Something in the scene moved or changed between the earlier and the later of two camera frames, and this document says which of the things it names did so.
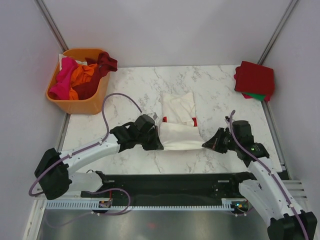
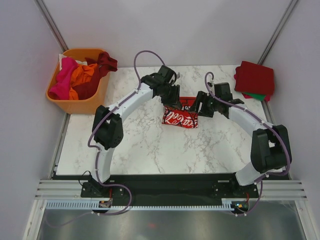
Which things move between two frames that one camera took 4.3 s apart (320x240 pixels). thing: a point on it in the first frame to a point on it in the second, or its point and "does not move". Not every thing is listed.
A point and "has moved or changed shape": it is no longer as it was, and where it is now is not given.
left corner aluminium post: (51, 24) does not move
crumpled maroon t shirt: (86, 89) does not move
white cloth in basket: (61, 56) does not move
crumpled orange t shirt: (81, 74) does not move
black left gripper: (155, 144) to (174, 100)
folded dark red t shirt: (253, 78) does not move
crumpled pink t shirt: (60, 90) does not move
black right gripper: (215, 142) to (202, 97)
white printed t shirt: (178, 130) has moved or changed shape
